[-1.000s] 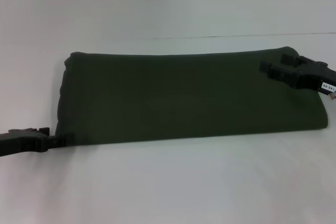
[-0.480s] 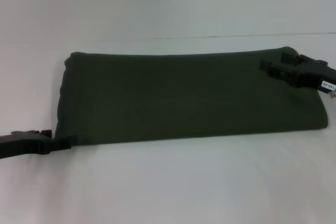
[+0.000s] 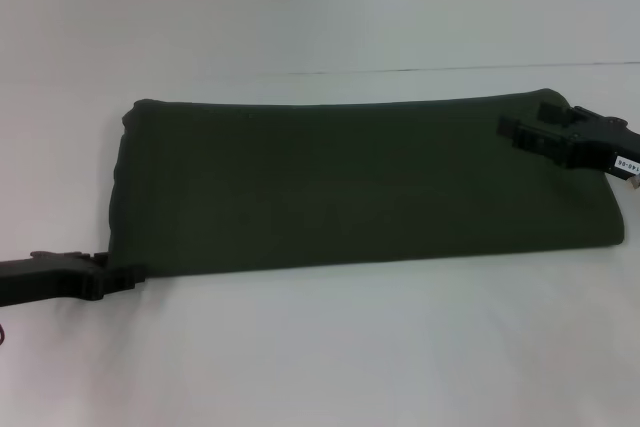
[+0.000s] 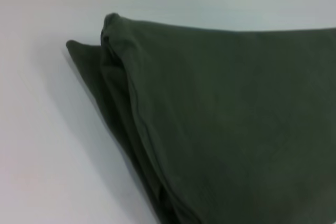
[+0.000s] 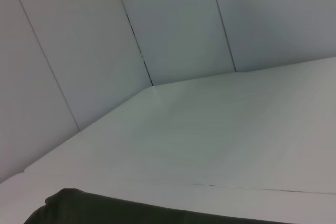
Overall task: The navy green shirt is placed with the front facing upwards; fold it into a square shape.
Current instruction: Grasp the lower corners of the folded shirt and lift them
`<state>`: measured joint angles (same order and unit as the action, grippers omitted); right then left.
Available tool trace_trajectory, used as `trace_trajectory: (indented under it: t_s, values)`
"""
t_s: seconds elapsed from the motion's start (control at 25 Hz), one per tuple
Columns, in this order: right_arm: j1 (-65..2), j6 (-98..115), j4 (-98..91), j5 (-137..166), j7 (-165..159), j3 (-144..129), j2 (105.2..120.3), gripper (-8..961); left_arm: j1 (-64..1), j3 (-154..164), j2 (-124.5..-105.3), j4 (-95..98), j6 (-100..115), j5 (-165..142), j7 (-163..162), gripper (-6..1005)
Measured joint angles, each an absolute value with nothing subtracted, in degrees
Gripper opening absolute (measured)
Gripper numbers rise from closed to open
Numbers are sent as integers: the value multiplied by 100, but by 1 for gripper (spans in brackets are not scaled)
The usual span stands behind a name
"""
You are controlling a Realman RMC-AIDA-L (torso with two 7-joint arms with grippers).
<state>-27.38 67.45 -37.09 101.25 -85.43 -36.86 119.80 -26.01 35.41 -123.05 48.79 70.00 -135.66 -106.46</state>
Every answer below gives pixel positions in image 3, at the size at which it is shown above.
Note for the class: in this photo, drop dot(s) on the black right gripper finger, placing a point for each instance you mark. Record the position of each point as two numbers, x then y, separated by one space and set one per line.
552 114
532 139

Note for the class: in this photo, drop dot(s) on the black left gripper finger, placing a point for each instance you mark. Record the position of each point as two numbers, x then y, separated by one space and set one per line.
95 259
122 281

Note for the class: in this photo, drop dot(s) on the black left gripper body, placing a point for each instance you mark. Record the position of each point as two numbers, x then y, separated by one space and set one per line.
45 279

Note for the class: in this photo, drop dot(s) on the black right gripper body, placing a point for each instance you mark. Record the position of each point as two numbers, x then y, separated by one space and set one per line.
605 147

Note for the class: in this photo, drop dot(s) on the dark green FREE t-shirt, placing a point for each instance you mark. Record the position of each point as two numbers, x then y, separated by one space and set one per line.
350 182

